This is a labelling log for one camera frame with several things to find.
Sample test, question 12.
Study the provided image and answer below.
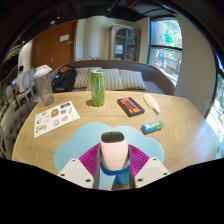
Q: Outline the blue cloud-shaped mouse pad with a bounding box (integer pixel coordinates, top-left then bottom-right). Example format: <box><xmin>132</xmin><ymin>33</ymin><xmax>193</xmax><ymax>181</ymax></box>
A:
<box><xmin>53</xmin><ymin>121</ymin><xmax>165</xmax><ymax>191</ymax></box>

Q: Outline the person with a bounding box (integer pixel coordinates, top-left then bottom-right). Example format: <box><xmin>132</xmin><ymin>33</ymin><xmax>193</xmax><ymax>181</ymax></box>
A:
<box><xmin>15</xmin><ymin>65</ymin><xmax>29</xmax><ymax>93</ymax></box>

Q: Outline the striped cushion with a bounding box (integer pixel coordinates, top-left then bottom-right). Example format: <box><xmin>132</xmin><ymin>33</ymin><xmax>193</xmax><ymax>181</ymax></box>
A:
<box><xmin>73</xmin><ymin>67</ymin><xmax>103</xmax><ymax>89</ymax></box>
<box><xmin>99</xmin><ymin>68</ymin><xmax>125</xmax><ymax>91</ymax></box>
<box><xmin>118</xmin><ymin>69</ymin><xmax>148</xmax><ymax>91</ymax></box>

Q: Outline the small blue-green pack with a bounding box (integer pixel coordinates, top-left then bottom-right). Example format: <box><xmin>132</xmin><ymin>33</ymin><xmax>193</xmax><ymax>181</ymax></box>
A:
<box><xmin>140</xmin><ymin>120</ymin><xmax>164</xmax><ymax>135</ymax></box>

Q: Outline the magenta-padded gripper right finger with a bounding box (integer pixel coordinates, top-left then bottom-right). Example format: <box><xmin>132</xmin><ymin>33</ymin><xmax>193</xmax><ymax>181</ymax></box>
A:
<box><xmin>127</xmin><ymin>144</ymin><xmax>171</xmax><ymax>189</ymax></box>

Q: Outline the black and red box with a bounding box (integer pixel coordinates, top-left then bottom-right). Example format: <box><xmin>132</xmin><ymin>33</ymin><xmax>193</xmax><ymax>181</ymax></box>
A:
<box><xmin>116</xmin><ymin>96</ymin><xmax>146</xmax><ymax>118</ymax></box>

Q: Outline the white sticker sheet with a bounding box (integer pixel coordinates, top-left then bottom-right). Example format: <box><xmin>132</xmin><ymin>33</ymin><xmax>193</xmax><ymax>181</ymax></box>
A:
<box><xmin>33</xmin><ymin>100</ymin><xmax>81</xmax><ymax>139</ymax></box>

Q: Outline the black-framed window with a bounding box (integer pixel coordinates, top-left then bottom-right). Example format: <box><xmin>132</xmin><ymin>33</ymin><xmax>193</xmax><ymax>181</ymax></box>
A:
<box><xmin>148</xmin><ymin>18</ymin><xmax>184</xmax><ymax>86</ymax></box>

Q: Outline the wooden door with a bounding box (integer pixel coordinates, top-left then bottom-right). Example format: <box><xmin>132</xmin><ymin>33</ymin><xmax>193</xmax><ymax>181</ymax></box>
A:
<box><xmin>31</xmin><ymin>20</ymin><xmax>78</xmax><ymax>73</ymax></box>

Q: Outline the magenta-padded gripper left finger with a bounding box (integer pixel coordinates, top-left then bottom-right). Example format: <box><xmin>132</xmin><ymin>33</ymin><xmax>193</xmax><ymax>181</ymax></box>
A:
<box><xmin>57</xmin><ymin>143</ymin><xmax>102</xmax><ymax>190</ymax></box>

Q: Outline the white and yellow tube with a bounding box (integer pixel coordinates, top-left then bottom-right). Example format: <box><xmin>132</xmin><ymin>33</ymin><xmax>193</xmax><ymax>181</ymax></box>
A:
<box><xmin>143</xmin><ymin>93</ymin><xmax>161</xmax><ymax>115</ymax></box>

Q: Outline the clear shaker bottle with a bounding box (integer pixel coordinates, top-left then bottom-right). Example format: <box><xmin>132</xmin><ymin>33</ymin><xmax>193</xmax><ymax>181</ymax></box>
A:
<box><xmin>33</xmin><ymin>64</ymin><xmax>55</xmax><ymax>107</ymax></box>

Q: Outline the grey curved sofa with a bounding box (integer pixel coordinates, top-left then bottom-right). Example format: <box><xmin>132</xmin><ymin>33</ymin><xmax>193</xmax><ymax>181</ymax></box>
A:
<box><xmin>49</xmin><ymin>59</ymin><xmax>177</xmax><ymax>96</ymax></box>

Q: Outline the pink computer mouse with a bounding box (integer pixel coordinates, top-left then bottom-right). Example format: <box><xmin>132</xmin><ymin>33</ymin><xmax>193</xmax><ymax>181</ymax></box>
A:
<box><xmin>99</xmin><ymin>131</ymin><xmax>130</xmax><ymax>172</ymax></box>

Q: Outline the glass-door cabinet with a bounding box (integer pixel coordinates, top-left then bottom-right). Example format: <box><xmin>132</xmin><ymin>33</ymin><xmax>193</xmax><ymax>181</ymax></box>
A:
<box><xmin>109</xmin><ymin>23</ymin><xmax>141</xmax><ymax>63</ymax></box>

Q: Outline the black backpack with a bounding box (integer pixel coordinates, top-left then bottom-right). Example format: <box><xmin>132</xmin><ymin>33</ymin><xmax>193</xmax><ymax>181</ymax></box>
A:
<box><xmin>51</xmin><ymin>64</ymin><xmax>78</xmax><ymax>93</ymax></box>

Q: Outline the white door sign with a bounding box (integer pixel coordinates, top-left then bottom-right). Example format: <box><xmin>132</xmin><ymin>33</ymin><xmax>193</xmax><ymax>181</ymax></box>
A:
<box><xmin>59</xmin><ymin>33</ymin><xmax>70</xmax><ymax>43</ymax></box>

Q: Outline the green drink can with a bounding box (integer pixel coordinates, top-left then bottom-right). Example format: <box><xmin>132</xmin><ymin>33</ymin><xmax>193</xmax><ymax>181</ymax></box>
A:
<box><xmin>90</xmin><ymin>69</ymin><xmax>107</xmax><ymax>107</ymax></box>

